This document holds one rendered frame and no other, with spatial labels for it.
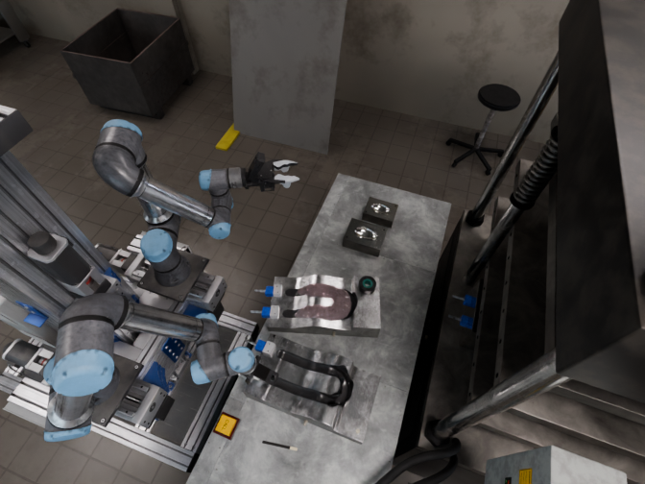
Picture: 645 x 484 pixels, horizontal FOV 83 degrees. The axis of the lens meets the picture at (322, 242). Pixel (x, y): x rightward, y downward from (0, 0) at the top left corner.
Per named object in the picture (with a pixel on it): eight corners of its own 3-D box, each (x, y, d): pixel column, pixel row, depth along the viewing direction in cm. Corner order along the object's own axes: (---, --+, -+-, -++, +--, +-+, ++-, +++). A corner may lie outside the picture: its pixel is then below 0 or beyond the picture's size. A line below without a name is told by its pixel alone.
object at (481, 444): (414, 447, 149) (418, 446, 144) (461, 215, 219) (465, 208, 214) (642, 541, 133) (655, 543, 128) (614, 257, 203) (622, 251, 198)
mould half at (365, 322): (268, 331, 169) (265, 322, 160) (275, 281, 184) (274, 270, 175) (377, 337, 168) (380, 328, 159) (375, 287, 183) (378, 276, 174)
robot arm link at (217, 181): (203, 181, 142) (198, 165, 135) (232, 180, 143) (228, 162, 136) (203, 197, 138) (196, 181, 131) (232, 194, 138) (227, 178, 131)
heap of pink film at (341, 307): (294, 321, 166) (293, 313, 160) (298, 285, 176) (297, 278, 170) (350, 324, 165) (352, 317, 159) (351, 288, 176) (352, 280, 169)
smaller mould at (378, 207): (361, 219, 207) (363, 212, 202) (368, 203, 214) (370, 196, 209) (391, 228, 204) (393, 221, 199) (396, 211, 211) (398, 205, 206)
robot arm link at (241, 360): (223, 349, 114) (250, 342, 116) (227, 353, 124) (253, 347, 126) (227, 375, 111) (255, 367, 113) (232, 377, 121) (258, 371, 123)
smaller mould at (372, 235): (342, 246, 197) (343, 238, 191) (350, 225, 205) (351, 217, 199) (378, 257, 193) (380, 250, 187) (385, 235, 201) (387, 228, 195)
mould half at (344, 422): (246, 397, 153) (240, 389, 142) (273, 340, 167) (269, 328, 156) (361, 445, 143) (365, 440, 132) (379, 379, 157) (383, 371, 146)
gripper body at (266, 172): (275, 175, 144) (244, 177, 143) (273, 160, 137) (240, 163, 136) (276, 191, 141) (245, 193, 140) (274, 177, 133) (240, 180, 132)
